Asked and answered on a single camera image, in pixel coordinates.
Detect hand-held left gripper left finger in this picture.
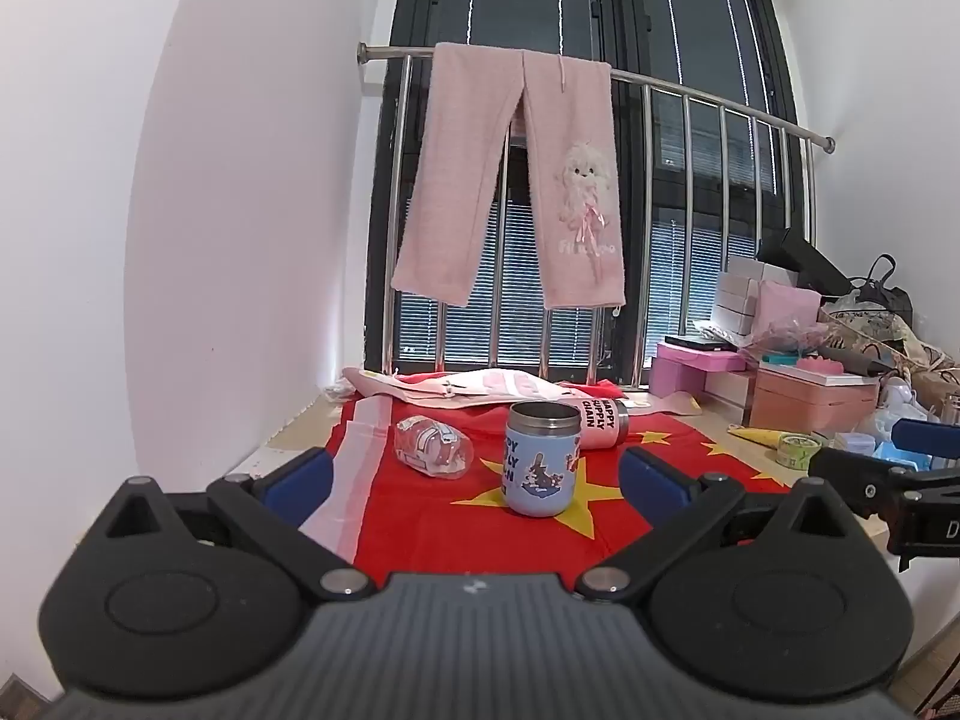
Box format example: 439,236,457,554
79,448,376,605

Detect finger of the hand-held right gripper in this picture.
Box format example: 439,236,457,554
891,418,960,460
808,447,931,520

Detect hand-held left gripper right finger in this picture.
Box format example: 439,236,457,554
574,446,875,605

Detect pink printed steel cup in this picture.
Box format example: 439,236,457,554
576,397,630,452

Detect blue printed steel cup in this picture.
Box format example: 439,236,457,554
498,401,585,519

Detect green tape roll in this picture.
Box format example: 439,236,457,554
775,433,827,473

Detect white and pink striped cloth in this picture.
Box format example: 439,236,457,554
298,396,400,565

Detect brown patterned bag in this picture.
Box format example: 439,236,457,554
819,303,960,410

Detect salmon pink lidded box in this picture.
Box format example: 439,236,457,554
749,363,881,437

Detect yellow cone-shaped packet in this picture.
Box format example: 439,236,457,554
726,424,786,449

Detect white cardboard box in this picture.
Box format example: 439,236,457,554
703,369,758,425

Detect pink cardboard box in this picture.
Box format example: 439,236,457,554
648,342,751,399

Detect black handbag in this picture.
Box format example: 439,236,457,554
847,254,915,332

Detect flat black box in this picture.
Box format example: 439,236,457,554
664,333,741,353

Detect crumpled clear plastic wrap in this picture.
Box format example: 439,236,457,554
739,317,830,362

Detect red cloth with yellow stars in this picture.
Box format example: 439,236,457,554
298,381,826,590

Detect tall pink box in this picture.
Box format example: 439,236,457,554
756,280,823,347

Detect white and pink fabric bag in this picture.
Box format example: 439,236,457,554
343,366,703,419

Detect stack of white boxes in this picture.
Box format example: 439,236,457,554
711,255,799,340

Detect black angular box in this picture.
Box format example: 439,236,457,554
756,226,854,295

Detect steel window railing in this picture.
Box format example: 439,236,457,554
356,41,838,392

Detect pink fluffy pants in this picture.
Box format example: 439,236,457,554
390,42,628,311

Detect black framed window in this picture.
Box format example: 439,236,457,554
363,0,802,392

